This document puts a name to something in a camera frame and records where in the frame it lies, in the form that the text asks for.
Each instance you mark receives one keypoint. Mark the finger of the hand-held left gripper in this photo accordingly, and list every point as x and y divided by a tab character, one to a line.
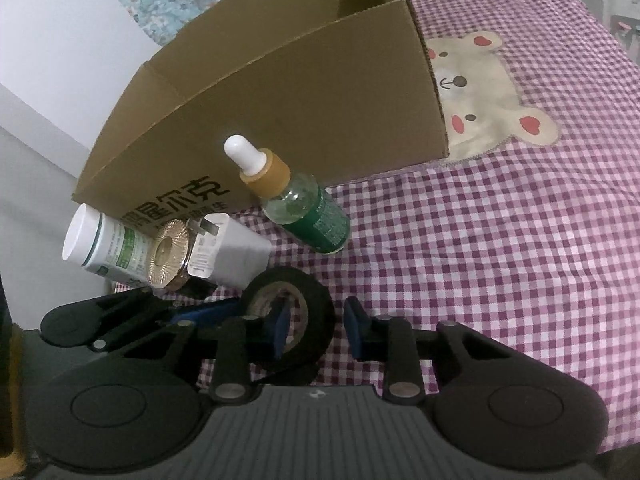
200	312

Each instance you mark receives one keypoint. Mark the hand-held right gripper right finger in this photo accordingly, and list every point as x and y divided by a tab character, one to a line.
353	330

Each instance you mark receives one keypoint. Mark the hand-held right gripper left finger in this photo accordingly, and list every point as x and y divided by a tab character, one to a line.
280	330

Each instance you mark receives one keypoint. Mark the black tape roll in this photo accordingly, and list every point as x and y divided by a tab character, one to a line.
320	320

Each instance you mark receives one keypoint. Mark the round gold jar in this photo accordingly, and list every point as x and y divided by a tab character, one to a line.
167	255

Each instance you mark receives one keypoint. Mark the white charger plug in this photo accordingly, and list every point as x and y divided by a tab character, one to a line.
235	255

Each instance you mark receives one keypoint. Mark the white supplement bottle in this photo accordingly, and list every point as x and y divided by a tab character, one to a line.
115	250

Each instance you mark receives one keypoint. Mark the green dropper bottle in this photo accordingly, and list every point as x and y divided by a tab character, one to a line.
310	215

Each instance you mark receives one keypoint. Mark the brown cardboard box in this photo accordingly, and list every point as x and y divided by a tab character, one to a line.
300	110

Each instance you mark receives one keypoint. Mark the purple checked tablecloth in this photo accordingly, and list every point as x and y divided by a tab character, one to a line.
500	260

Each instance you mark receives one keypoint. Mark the white water dispenser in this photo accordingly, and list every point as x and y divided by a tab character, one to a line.
625	10

